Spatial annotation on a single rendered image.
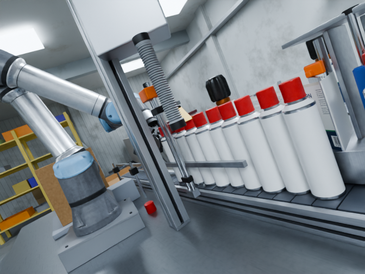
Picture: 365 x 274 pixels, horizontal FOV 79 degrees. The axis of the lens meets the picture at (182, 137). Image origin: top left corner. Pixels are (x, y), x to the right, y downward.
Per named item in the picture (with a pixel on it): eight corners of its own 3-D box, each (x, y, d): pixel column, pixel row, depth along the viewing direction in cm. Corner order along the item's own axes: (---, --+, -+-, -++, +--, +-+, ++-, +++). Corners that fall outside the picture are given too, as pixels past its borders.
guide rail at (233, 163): (248, 165, 46) (245, 159, 46) (244, 168, 46) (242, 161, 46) (118, 165, 138) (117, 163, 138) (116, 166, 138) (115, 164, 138)
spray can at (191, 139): (224, 176, 65) (197, 112, 63) (217, 185, 61) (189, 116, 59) (209, 179, 68) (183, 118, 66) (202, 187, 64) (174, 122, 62)
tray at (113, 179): (146, 170, 149) (144, 164, 149) (110, 190, 136) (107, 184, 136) (132, 169, 175) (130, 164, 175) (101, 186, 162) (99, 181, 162)
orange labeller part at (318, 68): (327, 71, 37) (322, 58, 37) (321, 74, 36) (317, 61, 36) (309, 77, 40) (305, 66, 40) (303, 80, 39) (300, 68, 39)
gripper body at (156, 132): (179, 136, 84) (161, 113, 88) (161, 145, 79) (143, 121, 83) (175, 146, 90) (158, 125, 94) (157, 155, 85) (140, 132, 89)
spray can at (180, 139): (210, 181, 66) (183, 118, 64) (194, 187, 67) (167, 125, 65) (209, 175, 71) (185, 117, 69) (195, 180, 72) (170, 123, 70)
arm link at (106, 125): (96, 113, 79) (124, 100, 82) (96, 118, 89) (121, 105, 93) (108, 132, 80) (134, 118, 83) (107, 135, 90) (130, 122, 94)
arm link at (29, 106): (76, 199, 75) (-39, 60, 66) (80, 191, 89) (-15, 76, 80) (106, 176, 79) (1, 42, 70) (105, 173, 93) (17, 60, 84)
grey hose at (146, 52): (189, 123, 48) (150, 30, 46) (176, 130, 46) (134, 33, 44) (181, 126, 51) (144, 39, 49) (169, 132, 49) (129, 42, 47)
